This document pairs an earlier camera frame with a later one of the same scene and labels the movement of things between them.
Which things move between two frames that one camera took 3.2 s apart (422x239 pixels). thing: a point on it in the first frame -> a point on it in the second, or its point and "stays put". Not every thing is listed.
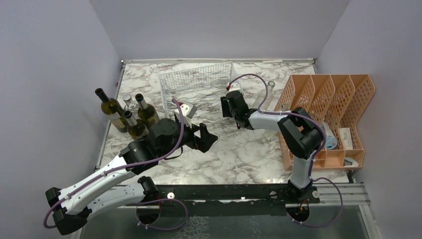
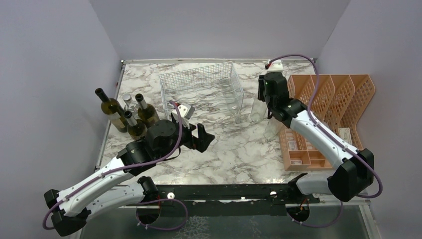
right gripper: (224, 106) -> (262, 85)
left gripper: (206, 140) stays put
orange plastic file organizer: (337, 102) stays put
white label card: (346, 138) stays put
